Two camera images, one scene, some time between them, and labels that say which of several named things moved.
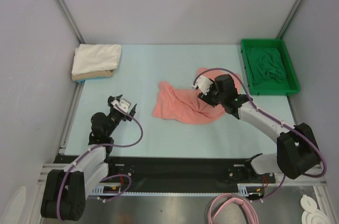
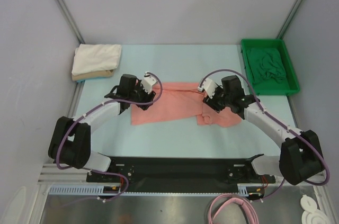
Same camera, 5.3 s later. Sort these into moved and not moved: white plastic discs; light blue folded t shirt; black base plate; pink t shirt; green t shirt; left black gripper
Moved: pink t shirt; left black gripper
Not moved: black base plate; light blue folded t shirt; white plastic discs; green t shirt
